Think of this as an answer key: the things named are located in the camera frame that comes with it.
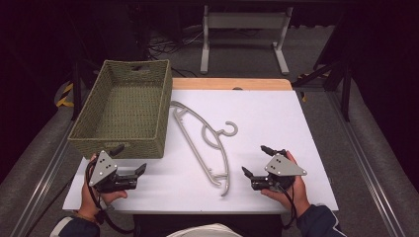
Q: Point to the green woven basket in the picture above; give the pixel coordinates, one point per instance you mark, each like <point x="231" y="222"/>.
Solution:
<point x="125" y="108"/>

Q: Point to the white table cover board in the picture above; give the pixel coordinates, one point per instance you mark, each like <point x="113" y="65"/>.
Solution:
<point x="263" y="115"/>

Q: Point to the black metal stand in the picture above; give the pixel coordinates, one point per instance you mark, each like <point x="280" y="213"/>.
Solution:
<point x="346" y="92"/>
<point x="76" y="92"/>

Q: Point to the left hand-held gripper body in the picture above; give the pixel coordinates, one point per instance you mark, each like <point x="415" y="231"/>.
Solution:
<point x="102" y="168"/>

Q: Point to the person's right hand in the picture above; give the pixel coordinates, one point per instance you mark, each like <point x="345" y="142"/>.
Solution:
<point x="299" y="194"/>

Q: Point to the aluminium floor rail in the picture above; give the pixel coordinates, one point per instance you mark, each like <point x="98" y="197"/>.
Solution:
<point x="44" y="181"/>
<point x="369" y="171"/>

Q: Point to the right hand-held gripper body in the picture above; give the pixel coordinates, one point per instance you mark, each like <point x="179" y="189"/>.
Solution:
<point x="283" y="168"/>

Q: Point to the grey plastic clothes hanger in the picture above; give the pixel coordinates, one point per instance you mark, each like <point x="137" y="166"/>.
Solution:
<point x="214" y="132"/>

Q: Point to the yellow and black tape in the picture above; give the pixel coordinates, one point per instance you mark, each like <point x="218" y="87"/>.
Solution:
<point x="67" y="89"/>

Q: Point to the white metal stand frame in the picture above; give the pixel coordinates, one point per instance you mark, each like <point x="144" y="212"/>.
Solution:
<point x="243" y="20"/>

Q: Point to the person's left hand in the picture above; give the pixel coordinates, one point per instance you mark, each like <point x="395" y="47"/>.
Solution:
<point x="92" y="204"/>

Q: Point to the person's white shirt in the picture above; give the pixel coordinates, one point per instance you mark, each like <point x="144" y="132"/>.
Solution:
<point x="204" y="231"/>

